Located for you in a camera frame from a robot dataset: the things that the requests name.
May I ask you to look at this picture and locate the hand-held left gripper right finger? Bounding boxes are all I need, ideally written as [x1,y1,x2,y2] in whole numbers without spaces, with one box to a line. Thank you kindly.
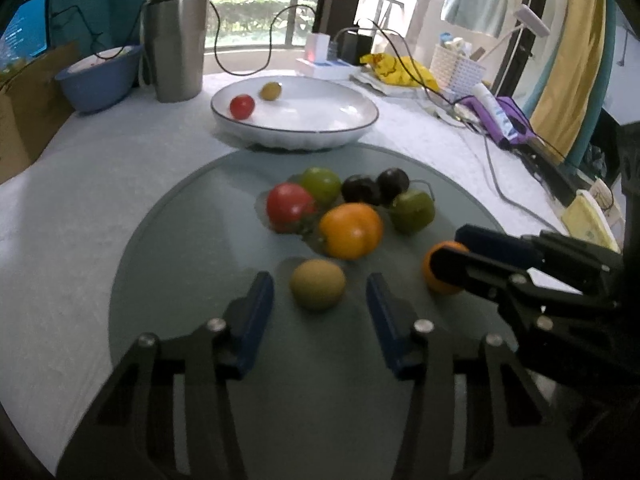
[366,272,583,480]

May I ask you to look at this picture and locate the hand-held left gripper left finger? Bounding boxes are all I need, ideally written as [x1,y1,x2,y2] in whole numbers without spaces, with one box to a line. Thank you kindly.
[56,271,275,480]

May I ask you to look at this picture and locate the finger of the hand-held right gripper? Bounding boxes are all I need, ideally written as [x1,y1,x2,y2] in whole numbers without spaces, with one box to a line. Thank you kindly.
[455,224,625,291]
[429,245,622,333]

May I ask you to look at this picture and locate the small orange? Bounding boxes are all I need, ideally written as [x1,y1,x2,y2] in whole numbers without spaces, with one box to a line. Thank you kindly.
[422,241,471,295]

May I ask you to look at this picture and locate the brown kiwi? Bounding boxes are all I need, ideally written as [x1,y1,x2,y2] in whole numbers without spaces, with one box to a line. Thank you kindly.
[290,258,347,311]

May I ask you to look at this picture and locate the green tomato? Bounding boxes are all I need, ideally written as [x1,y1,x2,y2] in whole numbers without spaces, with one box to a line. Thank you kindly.
[389,190,436,235]
[299,167,343,206]

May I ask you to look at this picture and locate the orange tomato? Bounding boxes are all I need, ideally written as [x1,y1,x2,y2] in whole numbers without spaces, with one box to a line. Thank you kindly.
[319,203,385,261]

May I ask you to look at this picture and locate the dark plum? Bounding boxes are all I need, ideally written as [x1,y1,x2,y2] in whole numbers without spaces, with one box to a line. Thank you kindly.
[341,175,382,207]
[376,168,411,205]

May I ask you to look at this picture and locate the large red tomato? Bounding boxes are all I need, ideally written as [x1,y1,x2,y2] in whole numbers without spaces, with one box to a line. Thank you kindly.
[265,182,317,233]

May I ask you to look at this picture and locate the white plate with dark rim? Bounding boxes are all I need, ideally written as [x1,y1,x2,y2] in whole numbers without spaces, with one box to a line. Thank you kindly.
[210,76,380,151]

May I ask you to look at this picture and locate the round grey glass turntable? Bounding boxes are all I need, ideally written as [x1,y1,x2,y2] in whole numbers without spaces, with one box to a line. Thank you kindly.
[107,142,521,480]

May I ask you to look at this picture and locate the yellow packet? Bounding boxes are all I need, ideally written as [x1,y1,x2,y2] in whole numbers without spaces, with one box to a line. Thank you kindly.
[562,190,621,253]

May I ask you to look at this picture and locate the purple cloth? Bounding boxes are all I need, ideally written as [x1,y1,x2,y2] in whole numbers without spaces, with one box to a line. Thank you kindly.
[460,95,538,151]

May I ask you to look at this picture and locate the white and blue tube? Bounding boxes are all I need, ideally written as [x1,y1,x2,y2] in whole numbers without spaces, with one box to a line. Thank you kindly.
[472,82,518,141]

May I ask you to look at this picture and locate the white perforated basket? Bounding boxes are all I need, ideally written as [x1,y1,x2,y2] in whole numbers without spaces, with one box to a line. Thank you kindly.
[430,44,487,98]

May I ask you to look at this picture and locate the yellow plastic bag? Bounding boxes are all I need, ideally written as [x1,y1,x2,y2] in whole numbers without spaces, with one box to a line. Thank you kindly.
[360,52,441,93]

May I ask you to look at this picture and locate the white flat package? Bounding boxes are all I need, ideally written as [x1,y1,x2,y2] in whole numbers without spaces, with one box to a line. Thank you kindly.
[350,71,436,98]

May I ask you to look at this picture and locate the yellow curtain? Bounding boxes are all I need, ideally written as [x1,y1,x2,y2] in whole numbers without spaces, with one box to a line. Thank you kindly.
[530,0,608,161]

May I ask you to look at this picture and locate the small red cherry tomato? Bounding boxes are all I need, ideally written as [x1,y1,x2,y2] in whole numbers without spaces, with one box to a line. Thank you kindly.
[229,94,256,121]

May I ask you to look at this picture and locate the white desk lamp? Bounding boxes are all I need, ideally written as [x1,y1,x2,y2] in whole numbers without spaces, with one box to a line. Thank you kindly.
[470,4,551,61]

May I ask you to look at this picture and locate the white power strip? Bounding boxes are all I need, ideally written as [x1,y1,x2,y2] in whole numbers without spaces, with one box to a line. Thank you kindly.
[295,56,363,81]

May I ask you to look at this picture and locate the black power adapter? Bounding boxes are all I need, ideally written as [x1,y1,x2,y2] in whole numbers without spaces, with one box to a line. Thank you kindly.
[340,29,375,66]

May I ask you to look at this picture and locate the white charger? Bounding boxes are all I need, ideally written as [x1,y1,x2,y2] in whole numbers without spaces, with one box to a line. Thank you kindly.
[306,32,331,63]

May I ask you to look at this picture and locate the blue bowl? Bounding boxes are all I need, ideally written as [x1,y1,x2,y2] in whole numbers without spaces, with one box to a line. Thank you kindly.
[54,45,143,114]

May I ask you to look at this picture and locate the stainless steel tumbler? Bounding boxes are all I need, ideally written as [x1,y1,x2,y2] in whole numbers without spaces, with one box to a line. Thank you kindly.
[140,0,211,104]

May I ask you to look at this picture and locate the white bowl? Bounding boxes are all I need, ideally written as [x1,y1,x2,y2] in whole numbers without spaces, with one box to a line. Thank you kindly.
[67,46,136,73]

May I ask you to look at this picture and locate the cardboard box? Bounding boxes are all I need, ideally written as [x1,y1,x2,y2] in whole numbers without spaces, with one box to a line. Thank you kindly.
[0,42,81,186]

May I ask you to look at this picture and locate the tablet with blue screen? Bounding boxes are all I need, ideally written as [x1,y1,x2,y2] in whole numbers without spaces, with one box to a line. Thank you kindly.
[0,0,52,68]

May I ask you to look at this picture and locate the grey power cable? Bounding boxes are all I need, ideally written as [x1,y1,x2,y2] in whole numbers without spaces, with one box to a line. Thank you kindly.
[332,27,561,226]

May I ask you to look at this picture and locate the black adapter cable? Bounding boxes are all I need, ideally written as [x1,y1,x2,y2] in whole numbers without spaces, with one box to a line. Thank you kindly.
[352,17,568,163]

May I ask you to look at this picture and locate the black charging cable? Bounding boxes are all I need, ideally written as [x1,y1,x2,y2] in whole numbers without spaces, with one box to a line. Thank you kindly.
[50,0,318,78]

